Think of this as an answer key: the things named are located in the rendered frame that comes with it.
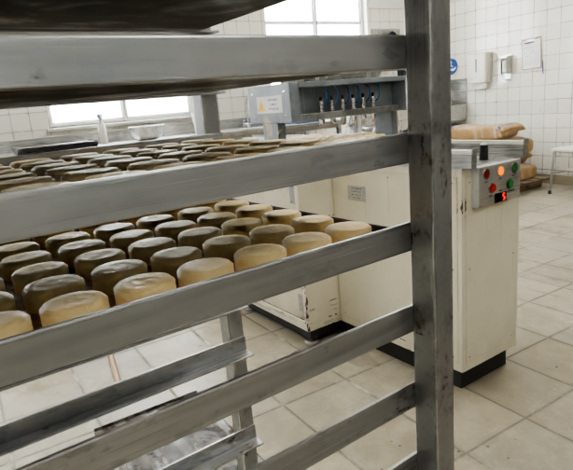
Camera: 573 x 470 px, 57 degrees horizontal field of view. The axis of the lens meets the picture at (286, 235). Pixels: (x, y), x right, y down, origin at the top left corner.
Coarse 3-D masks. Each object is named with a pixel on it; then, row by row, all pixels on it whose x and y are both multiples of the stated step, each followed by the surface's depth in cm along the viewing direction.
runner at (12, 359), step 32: (288, 256) 46; (320, 256) 48; (352, 256) 50; (384, 256) 53; (192, 288) 40; (224, 288) 42; (256, 288) 44; (288, 288) 46; (96, 320) 36; (128, 320) 38; (160, 320) 39; (192, 320) 41; (0, 352) 33; (32, 352) 34; (64, 352) 36; (96, 352) 37; (0, 384) 33
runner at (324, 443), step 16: (384, 400) 56; (400, 400) 57; (352, 416) 53; (368, 416) 55; (384, 416) 56; (320, 432) 51; (336, 432) 52; (352, 432) 54; (368, 432) 55; (288, 448) 49; (304, 448) 50; (320, 448) 51; (336, 448) 53; (256, 464) 47; (272, 464) 48; (288, 464) 49; (304, 464) 50
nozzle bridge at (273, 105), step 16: (336, 80) 228; (352, 80) 233; (368, 80) 238; (384, 80) 244; (400, 80) 253; (256, 96) 237; (272, 96) 226; (288, 96) 216; (304, 96) 230; (320, 96) 235; (336, 96) 240; (368, 96) 251; (384, 96) 257; (400, 96) 255; (256, 112) 239; (272, 112) 229; (288, 112) 219; (304, 112) 232; (336, 112) 235; (352, 112) 240; (368, 112) 246; (384, 112) 267; (272, 128) 231; (384, 128) 269
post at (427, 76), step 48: (432, 0) 47; (432, 48) 48; (432, 96) 49; (432, 144) 50; (432, 192) 51; (432, 240) 52; (432, 288) 53; (432, 336) 55; (432, 384) 56; (432, 432) 58
